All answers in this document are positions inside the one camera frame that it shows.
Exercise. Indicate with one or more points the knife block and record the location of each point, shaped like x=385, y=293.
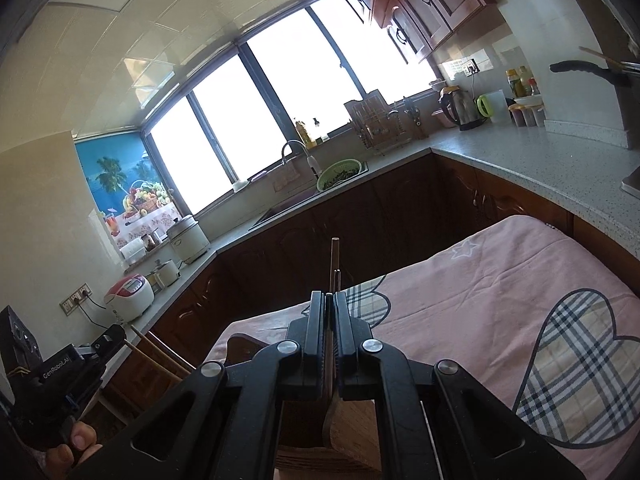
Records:
x=414, y=120

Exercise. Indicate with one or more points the kitchen window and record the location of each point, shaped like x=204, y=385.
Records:
x=280, y=85

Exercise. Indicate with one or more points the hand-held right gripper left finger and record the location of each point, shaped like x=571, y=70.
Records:
x=320, y=320

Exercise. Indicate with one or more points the tropical fruit wall poster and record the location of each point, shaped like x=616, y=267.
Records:
x=120, y=180

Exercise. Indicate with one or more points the white slow cooker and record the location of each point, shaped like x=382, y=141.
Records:
x=189, y=240

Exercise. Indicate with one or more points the small white pot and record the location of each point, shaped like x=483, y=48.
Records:
x=166, y=272

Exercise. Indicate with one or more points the steel faucet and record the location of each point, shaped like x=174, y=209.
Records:
x=312, y=162

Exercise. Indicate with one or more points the pink plaid-heart tablecloth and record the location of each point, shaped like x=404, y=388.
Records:
x=475, y=285

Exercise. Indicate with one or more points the person's left hand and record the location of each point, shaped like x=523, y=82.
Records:
x=65, y=457

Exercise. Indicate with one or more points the yellow-cap sauce bottle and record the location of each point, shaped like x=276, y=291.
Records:
x=512, y=84

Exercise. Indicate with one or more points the electric kettle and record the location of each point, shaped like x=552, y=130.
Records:
x=462, y=110

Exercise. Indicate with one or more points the wooden spatula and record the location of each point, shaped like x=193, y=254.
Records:
x=600, y=56

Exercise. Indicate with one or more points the red-cap sauce bottle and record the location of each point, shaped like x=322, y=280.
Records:
x=534, y=86

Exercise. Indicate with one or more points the paper towel roll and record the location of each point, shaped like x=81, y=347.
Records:
x=132, y=251

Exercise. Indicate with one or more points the small dark bottle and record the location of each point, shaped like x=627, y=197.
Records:
x=316, y=129

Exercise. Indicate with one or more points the pink white rice cooker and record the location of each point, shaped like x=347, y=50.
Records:
x=129, y=297

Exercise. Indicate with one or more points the yellow oil bottle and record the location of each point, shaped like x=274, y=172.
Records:
x=302, y=132

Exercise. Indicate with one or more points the small white dish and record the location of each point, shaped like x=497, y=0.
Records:
x=241, y=185

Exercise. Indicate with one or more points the black wok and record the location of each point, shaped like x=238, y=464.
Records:
x=585, y=71

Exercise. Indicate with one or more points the dish rack with cutting board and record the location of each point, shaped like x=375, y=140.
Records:
x=372, y=120

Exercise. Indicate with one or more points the seasoning jar set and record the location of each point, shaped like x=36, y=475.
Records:
x=527, y=112

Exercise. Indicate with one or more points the green colander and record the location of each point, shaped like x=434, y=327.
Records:
x=339, y=174

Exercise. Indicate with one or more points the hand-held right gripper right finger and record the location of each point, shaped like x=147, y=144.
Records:
x=344, y=320

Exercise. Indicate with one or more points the wide wall socket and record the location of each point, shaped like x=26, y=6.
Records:
x=76, y=299

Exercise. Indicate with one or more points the small wall socket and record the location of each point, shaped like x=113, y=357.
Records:
x=472, y=66

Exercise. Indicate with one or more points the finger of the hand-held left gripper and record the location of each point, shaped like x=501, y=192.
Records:
x=105, y=340

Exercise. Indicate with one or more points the kitchen sink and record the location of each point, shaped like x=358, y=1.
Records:
x=285, y=207

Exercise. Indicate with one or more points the wooden utensil holder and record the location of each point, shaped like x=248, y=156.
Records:
x=310, y=440

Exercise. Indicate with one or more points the wooden stool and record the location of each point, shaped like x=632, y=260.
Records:
x=150, y=355

